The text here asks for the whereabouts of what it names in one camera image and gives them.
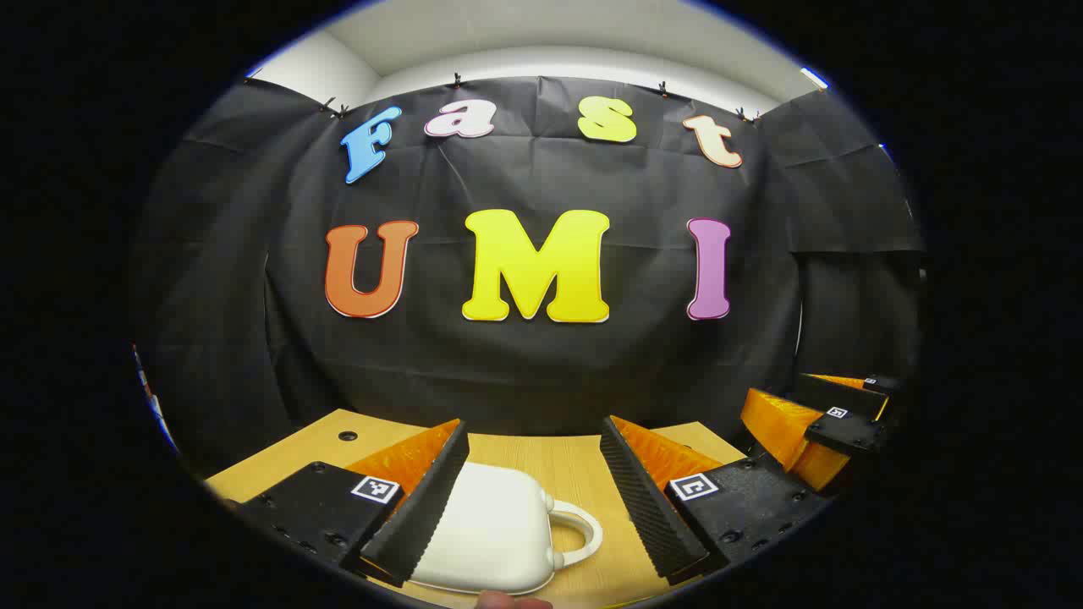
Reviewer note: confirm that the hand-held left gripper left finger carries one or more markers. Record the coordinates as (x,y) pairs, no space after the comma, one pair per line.
(427,507)

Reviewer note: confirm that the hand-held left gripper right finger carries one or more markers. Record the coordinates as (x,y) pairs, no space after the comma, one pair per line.
(643,507)

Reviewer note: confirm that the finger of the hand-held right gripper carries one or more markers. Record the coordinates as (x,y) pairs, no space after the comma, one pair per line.
(846,393)
(778,423)

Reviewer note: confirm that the white suitcase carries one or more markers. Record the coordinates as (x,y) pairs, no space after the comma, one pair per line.
(491,524)

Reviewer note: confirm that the black backdrop cloth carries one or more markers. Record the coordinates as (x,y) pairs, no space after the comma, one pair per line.
(541,372)

